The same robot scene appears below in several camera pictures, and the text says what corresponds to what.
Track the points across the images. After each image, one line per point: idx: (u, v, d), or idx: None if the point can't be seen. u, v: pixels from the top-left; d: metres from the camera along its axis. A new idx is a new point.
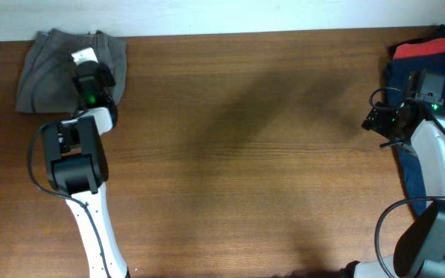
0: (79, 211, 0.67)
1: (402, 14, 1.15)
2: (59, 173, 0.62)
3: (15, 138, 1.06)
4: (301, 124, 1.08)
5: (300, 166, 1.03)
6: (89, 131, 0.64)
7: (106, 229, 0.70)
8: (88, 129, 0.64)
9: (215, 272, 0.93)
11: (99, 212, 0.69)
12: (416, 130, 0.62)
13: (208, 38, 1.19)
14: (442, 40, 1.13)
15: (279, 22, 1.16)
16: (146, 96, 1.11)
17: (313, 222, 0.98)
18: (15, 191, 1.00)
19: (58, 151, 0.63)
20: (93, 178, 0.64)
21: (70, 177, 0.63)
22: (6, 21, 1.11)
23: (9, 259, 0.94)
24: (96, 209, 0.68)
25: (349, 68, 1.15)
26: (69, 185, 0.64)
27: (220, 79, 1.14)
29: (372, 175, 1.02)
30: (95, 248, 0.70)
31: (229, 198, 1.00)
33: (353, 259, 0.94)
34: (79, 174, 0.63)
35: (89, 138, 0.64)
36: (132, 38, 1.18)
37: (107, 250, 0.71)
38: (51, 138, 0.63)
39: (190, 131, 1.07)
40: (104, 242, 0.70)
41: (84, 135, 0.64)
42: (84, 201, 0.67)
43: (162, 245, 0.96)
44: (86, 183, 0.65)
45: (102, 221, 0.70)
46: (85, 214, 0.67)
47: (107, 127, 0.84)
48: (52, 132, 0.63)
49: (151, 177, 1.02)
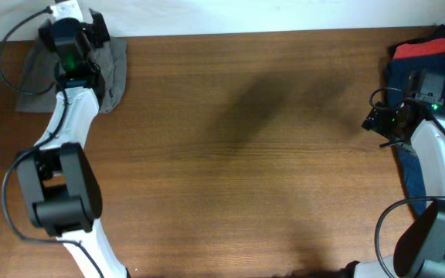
0: (73, 246, 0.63)
1: (402, 13, 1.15)
2: (44, 215, 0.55)
3: (16, 137, 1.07)
4: (301, 124, 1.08)
5: (300, 166, 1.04)
6: (74, 165, 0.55)
7: (103, 257, 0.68)
8: (73, 162, 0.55)
9: (215, 272, 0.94)
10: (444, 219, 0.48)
11: (95, 248, 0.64)
12: (416, 131, 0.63)
13: (208, 38, 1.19)
14: (441, 39, 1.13)
15: (279, 21, 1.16)
16: (147, 96, 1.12)
17: (313, 222, 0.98)
18: (15, 191, 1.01)
19: (41, 188, 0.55)
20: (85, 217, 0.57)
21: (57, 218, 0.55)
22: None
23: (11, 258, 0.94)
24: (92, 245, 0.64)
25: (349, 68, 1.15)
26: (58, 225, 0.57)
27: (220, 79, 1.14)
29: (371, 175, 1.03)
30: (93, 269, 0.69)
31: (229, 198, 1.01)
33: (353, 259, 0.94)
34: (65, 214, 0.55)
35: (75, 173, 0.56)
36: (133, 37, 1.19)
37: (105, 269, 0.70)
38: (29, 175, 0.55)
39: (191, 131, 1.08)
40: (102, 266, 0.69)
41: (69, 170, 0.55)
42: (78, 239, 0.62)
43: (162, 245, 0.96)
44: (76, 222, 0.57)
45: (99, 252, 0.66)
46: (79, 249, 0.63)
47: (93, 110, 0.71)
48: (29, 167, 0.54)
49: (152, 177, 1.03)
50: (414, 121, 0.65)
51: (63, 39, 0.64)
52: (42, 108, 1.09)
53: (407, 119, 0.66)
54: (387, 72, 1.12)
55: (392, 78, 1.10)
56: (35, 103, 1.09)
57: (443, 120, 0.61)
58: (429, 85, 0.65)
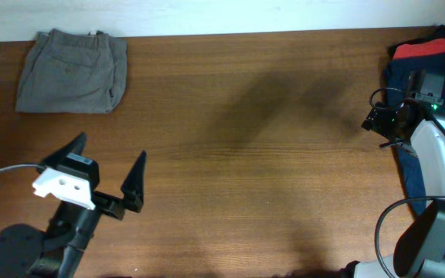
0: None
1: (403, 14, 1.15)
2: None
3: (18, 138, 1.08)
4: (301, 124, 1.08)
5: (300, 166, 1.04)
6: None
7: None
8: None
9: (215, 272, 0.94)
10: (444, 218, 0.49)
11: None
12: (416, 131, 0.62)
13: (208, 38, 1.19)
14: (441, 40, 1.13)
15: (280, 22, 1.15)
16: (147, 96, 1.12)
17: (313, 222, 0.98)
18: (17, 191, 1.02)
19: None
20: None
21: None
22: (7, 22, 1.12)
23: None
24: None
25: (348, 68, 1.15)
26: None
27: (220, 79, 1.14)
29: (372, 175, 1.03)
30: None
31: (229, 198, 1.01)
33: (353, 259, 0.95)
34: None
35: None
36: (133, 38, 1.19)
37: None
38: None
39: (191, 132, 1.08)
40: None
41: None
42: None
43: (162, 245, 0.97)
44: None
45: None
46: None
47: None
48: None
49: (152, 177, 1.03)
50: (414, 120, 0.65)
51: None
52: (42, 109, 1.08)
53: (409, 118, 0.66)
54: (388, 72, 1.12)
55: (392, 79, 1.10)
56: (35, 103, 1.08)
57: (443, 120, 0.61)
58: (429, 85, 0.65)
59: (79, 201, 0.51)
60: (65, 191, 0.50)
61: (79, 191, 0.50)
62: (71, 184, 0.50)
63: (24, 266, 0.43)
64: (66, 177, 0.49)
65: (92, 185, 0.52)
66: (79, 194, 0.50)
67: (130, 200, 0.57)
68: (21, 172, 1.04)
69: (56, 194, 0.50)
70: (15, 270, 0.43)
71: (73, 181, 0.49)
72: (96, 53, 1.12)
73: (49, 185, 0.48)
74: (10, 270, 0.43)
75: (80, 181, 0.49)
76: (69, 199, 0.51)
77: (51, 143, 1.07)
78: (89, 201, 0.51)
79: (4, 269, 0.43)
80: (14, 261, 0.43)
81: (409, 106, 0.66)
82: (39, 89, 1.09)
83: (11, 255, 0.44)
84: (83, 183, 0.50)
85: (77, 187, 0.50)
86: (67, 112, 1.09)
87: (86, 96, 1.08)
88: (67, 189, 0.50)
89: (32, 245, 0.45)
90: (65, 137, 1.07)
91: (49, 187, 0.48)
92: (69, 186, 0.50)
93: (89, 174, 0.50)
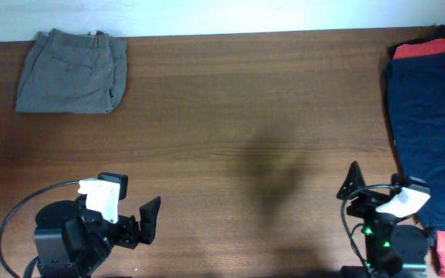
0: None
1: (403, 15, 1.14)
2: None
3: (17, 138, 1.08)
4: (300, 123, 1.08)
5: (300, 166, 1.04)
6: None
7: None
8: None
9: (215, 272, 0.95)
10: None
11: None
12: (382, 259, 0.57)
13: (208, 38, 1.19)
14: (441, 39, 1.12)
15: (280, 22, 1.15)
16: (146, 96, 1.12)
17: (314, 223, 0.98)
18: (15, 191, 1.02)
19: None
20: None
21: None
22: (7, 22, 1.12)
23: (11, 258, 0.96)
24: None
25: (348, 68, 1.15)
26: None
27: (219, 79, 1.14)
29: (372, 174, 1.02)
30: None
31: (229, 198, 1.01)
33: (352, 259, 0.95)
34: None
35: None
36: (133, 38, 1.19)
37: None
38: None
39: (191, 132, 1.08)
40: None
41: None
42: None
43: (162, 245, 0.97)
44: None
45: None
46: None
47: None
48: None
49: (152, 177, 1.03)
50: (382, 239, 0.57)
51: (55, 251, 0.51)
52: (42, 109, 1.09)
53: (380, 218, 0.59)
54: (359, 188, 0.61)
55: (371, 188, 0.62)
56: (35, 103, 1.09)
57: (419, 267, 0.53)
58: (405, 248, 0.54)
59: (107, 211, 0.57)
60: (99, 195, 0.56)
61: (112, 194, 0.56)
62: (106, 188, 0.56)
63: (63, 222, 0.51)
64: (103, 180, 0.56)
65: (121, 191, 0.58)
66: (111, 196, 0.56)
67: (144, 223, 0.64)
68: (19, 173, 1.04)
69: (90, 200, 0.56)
70: (55, 225, 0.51)
71: (107, 182, 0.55)
72: (96, 53, 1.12)
73: (89, 185, 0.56)
74: (52, 224, 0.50)
75: (113, 183, 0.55)
76: (100, 210, 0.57)
77: (50, 144, 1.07)
78: (116, 210, 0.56)
79: (46, 222, 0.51)
80: (56, 218, 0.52)
81: (387, 227, 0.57)
82: (39, 89, 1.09)
83: (56, 216, 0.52)
84: (116, 184, 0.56)
85: (110, 190, 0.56)
86: (67, 112, 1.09)
87: (86, 96, 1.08)
88: (101, 193, 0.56)
89: (76, 211, 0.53)
90: (64, 137, 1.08)
91: (89, 185, 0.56)
92: (104, 189, 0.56)
93: (121, 178, 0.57)
